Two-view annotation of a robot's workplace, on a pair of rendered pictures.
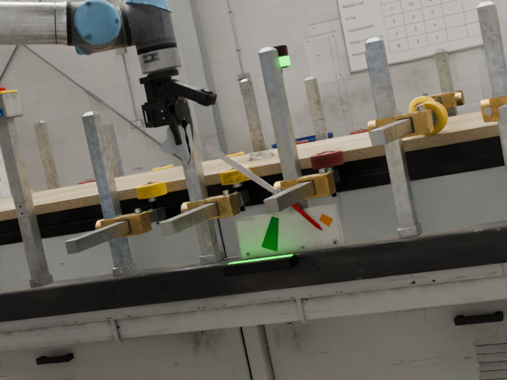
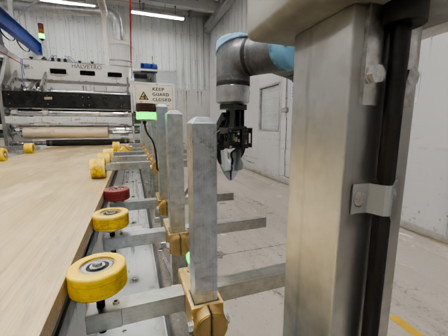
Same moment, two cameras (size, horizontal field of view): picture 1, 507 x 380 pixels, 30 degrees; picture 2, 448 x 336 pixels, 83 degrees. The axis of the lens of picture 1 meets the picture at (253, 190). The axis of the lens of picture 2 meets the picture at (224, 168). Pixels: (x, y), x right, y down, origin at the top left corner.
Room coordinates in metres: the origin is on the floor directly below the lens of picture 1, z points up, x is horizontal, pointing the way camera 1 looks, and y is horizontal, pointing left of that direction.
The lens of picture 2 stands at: (2.62, 0.65, 1.11)
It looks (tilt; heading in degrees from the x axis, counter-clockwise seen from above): 9 degrees down; 227
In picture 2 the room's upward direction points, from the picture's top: straight up
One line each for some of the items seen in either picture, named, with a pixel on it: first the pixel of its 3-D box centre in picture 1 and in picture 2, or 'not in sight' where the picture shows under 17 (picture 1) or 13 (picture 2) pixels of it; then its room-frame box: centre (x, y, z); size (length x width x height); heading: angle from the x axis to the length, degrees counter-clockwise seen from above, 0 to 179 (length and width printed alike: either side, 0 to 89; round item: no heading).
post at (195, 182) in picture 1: (195, 180); (176, 211); (2.30, 0.13, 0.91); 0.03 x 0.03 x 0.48; 67
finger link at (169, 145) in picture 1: (173, 146); (237, 165); (2.10, 0.16, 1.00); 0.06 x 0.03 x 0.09; 68
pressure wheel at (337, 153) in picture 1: (330, 173); (117, 203); (2.32, -0.19, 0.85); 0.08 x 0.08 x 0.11
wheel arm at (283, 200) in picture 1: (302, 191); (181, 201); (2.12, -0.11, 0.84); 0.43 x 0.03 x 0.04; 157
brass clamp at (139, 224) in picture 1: (122, 225); (200, 300); (2.39, 0.34, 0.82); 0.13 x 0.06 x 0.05; 67
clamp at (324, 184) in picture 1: (304, 187); (163, 203); (2.19, -0.12, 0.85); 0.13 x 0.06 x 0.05; 67
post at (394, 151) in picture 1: (393, 145); (157, 174); (2.10, -0.33, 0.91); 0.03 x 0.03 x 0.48; 67
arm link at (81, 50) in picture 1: (99, 30); (274, 53); (2.09, 0.26, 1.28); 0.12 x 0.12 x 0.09; 9
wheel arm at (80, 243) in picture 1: (119, 229); (223, 289); (2.34, 0.34, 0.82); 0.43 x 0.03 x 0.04; 157
